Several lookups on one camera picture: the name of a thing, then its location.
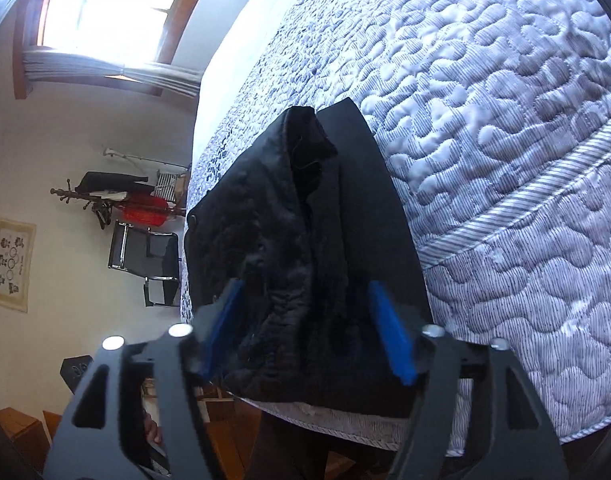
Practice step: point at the coat rack with clothes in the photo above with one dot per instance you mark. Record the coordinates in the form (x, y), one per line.
(133, 199)

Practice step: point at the wooden framed window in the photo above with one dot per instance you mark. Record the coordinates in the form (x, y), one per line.
(119, 31)

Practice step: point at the grey curtain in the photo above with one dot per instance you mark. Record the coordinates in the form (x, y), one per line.
(47, 64)

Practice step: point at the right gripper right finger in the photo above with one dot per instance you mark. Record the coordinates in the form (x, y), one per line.
(509, 434)

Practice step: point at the black pants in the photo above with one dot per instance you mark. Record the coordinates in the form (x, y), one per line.
(306, 241)

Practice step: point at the grey quilted bedspread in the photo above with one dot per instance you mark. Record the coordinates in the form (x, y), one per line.
(494, 120)

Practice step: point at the black chrome chair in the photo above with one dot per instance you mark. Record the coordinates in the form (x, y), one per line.
(150, 255)

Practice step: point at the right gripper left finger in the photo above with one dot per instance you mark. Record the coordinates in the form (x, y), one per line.
(102, 433)

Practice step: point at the framed wall picture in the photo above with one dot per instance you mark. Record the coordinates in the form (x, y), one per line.
(16, 246)

